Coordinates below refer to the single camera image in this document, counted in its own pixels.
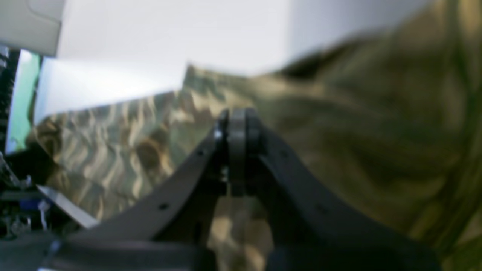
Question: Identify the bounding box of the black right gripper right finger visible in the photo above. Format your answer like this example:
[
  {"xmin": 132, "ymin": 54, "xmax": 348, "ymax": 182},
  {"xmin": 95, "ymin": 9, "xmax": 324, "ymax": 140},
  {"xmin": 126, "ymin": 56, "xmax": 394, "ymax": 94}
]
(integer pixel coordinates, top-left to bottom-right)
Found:
[{"xmin": 246, "ymin": 109, "xmax": 441, "ymax": 271}]

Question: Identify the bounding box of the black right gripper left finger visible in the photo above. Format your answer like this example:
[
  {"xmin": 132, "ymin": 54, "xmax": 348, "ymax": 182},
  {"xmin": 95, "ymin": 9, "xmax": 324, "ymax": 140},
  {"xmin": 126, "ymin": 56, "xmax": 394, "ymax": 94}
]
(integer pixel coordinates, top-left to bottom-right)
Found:
[{"xmin": 41, "ymin": 110, "xmax": 229, "ymax": 271}]

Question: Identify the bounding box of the camouflage T-shirt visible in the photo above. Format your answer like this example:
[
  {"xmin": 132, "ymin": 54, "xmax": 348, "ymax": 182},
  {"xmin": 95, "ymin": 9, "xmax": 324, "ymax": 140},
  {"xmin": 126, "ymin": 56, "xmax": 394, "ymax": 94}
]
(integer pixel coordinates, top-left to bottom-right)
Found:
[{"xmin": 26, "ymin": 0, "xmax": 482, "ymax": 271}]

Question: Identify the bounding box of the blue and black clutter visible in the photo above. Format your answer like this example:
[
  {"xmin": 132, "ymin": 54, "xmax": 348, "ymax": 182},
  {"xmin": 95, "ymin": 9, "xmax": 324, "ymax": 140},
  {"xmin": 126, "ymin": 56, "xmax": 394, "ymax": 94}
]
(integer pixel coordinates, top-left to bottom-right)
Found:
[{"xmin": 0, "ymin": 149, "xmax": 80, "ymax": 241}]

